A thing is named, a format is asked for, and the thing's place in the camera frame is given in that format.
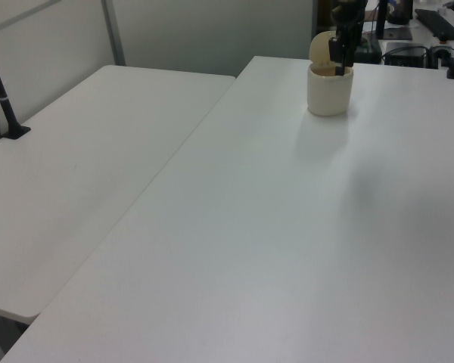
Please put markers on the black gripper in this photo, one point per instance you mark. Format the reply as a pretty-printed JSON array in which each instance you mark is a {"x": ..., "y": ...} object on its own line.
[{"x": 349, "y": 13}]

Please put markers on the cream round trash bin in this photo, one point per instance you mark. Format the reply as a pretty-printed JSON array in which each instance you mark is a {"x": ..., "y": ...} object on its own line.
[{"x": 329, "y": 94}]

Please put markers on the black box with green light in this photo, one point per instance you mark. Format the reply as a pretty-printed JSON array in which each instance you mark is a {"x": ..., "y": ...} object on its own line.
[{"x": 371, "y": 51}]

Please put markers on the black monitor stand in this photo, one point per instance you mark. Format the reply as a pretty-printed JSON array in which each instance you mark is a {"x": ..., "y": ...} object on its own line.
[{"x": 389, "y": 32}]

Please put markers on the black box device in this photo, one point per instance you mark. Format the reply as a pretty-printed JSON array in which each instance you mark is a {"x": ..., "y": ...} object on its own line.
[{"x": 405, "y": 53}]

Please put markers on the dark cup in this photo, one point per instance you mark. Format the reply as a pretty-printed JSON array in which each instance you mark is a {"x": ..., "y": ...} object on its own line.
[{"x": 400, "y": 11}]

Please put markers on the black keyboard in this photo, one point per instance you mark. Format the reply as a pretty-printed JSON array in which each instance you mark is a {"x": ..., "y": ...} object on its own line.
[{"x": 437, "y": 23}]

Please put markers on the grey metal partition post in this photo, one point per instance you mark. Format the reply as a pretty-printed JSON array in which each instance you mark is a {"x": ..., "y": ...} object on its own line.
[{"x": 114, "y": 32}]

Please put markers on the black camera stand pole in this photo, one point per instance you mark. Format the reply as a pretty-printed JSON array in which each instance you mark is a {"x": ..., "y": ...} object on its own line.
[{"x": 2, "y": 94}]

